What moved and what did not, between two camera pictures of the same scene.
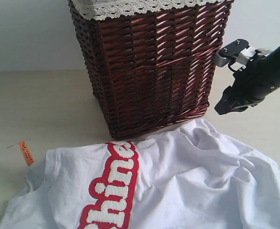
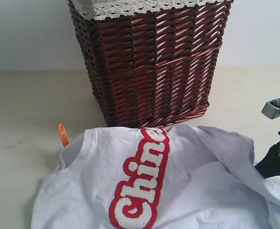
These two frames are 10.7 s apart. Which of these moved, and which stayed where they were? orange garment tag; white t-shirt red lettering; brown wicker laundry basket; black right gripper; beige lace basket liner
Moved: white t-shirt red lettering; orange garment tag; black right gripper
Stayed: brown wicker laundry basket; beige lace basket liner
